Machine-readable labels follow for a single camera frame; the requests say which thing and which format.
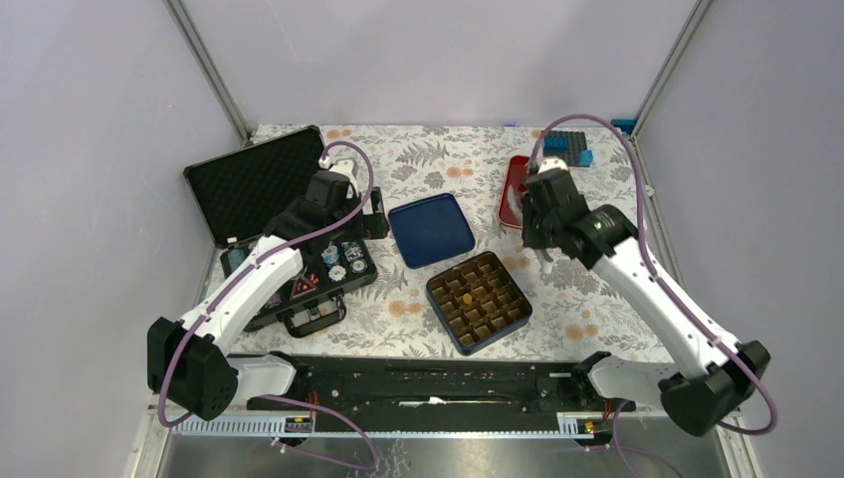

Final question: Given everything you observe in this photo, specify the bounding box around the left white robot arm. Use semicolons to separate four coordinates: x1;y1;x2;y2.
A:
147;159;374;427

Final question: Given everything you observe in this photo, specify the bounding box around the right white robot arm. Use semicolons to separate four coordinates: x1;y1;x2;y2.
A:
521;166;771;436

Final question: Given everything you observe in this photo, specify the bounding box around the blue chocolate tin box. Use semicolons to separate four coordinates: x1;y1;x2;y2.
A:
425;251;532;357

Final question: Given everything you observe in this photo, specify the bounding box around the red square tray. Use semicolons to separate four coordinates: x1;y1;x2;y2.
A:
498;155;529;229

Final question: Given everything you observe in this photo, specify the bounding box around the floral tablecloth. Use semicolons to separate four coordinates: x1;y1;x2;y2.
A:
217;123;674;362

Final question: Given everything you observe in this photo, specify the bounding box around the blue lego brick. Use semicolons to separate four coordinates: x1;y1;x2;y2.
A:
576;149;594;167

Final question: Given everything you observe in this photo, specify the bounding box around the grey lego baseplate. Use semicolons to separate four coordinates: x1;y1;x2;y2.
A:
542;130;589;167

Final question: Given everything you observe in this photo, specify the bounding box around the black poker chip case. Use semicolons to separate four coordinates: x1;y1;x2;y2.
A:
183;124;377;338

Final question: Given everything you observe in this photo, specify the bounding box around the red triangle card box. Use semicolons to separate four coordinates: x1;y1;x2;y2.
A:
291;274;319;300

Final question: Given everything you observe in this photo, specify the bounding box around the blue tin lid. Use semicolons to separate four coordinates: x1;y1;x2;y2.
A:
387;193;476;269

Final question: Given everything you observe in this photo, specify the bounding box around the blue corner bracket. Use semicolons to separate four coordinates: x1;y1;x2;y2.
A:
610;119;637;135

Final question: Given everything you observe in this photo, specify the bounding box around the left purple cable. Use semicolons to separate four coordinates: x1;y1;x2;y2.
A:
156;139;380;473

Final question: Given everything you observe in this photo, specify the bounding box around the purple cable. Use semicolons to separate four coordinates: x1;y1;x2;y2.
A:
156;139;380;473
527;113;780;478

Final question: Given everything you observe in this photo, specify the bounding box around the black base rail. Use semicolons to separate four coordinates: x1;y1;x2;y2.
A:
286;356;636;435

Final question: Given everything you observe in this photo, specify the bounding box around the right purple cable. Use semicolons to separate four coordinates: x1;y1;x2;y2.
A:
527;113;780;478

